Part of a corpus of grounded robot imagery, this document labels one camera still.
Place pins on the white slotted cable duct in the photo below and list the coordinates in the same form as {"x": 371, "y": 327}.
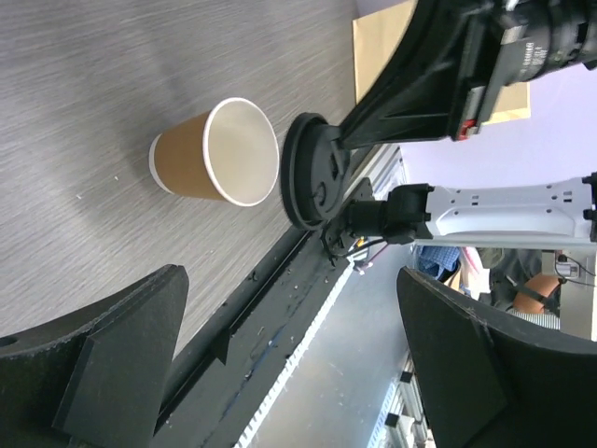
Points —
{"x": 292, "y": 362}

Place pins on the black plastic cup lid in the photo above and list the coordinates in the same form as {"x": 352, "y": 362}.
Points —
{"x": 314, "y": 172}

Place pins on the single brown paper cup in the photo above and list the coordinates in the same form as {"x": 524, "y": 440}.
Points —
{"x": 229, "y": 153}

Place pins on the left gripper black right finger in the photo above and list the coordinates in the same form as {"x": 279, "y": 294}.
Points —
{"x": 491, "y": 379}

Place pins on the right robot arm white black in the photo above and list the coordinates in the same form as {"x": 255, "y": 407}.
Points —
{"x": 559, "y": 34}

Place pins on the person in background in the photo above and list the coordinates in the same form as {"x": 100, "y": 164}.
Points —
{"x": 511, "y": 280}

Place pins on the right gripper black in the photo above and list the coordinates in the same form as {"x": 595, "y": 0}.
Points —
{"x": 444, "y": 78}

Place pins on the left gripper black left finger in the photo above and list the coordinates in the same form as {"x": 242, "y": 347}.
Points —
{"x": 94, "y": 377}

